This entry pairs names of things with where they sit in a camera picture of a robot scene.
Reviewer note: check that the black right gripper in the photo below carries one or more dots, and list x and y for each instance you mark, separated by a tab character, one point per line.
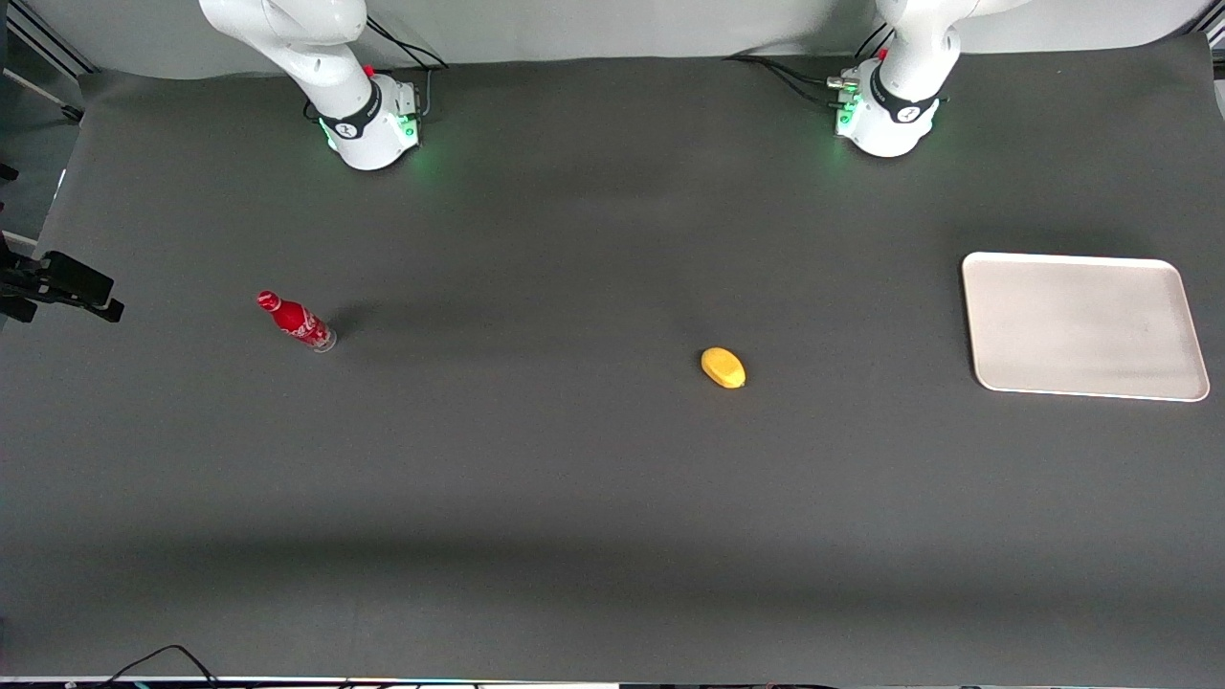
59	277

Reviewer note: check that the aluminium frame rail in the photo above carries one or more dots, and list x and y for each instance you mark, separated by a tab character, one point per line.
43	38

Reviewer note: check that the red cola bottle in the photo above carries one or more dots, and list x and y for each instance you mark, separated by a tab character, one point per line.
297	322

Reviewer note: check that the yellow lemon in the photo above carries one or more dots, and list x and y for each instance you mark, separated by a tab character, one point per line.
723	367

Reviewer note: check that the white rectangular tray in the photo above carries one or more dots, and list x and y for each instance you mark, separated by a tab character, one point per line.
1081	325

